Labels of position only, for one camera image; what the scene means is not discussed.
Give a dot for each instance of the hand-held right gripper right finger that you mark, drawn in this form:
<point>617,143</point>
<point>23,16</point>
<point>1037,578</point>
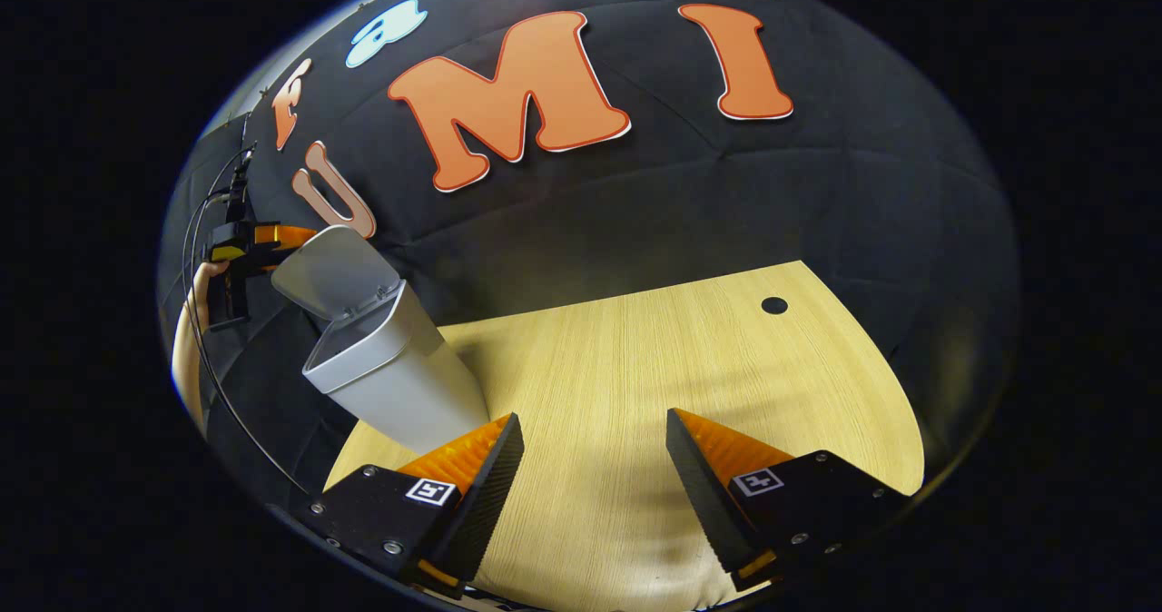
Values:
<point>699,492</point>

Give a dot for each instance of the wooden desktop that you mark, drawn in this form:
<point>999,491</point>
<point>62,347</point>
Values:
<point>635,367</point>

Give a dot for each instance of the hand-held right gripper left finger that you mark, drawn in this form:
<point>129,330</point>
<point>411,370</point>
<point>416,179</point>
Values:
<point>481,503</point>

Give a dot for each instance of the white desktop garbage bin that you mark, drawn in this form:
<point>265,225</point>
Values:
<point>399,385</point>

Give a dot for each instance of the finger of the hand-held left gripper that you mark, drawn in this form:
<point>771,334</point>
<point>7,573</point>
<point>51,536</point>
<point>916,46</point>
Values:
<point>277,235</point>

